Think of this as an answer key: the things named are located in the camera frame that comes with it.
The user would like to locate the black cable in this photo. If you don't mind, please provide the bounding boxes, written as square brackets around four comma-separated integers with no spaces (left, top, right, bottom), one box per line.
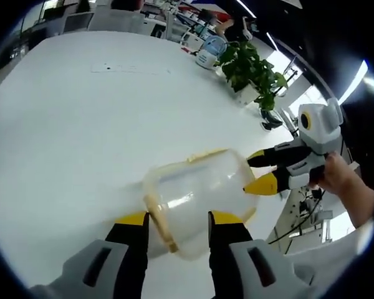
[266,186,327,245]

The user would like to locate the white blue humidifier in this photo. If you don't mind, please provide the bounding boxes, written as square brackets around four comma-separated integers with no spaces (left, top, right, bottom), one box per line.
[195,34,227,69]

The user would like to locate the white plant pot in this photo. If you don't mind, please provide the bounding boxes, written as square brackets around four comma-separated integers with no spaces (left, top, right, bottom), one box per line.
[233,80,262,107]

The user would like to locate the white office chair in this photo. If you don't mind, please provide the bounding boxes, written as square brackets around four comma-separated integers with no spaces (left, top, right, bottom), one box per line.
[62,12,93,34]

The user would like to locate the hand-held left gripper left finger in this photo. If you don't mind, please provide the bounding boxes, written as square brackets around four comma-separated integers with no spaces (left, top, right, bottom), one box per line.
[31,211,150,299]

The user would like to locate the clear plastic food container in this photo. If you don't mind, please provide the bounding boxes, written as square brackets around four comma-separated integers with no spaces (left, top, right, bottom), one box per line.
[142,148,259,261]

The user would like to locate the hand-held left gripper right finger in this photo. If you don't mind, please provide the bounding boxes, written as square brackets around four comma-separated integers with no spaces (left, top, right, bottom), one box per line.
[208,211,315,299]

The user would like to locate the green potted plant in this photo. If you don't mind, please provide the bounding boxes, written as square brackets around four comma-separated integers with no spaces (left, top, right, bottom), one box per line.
[214,40,289,112]

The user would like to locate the person's right hand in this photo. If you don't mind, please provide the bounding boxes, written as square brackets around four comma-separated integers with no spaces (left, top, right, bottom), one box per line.
[308,151,370,200]

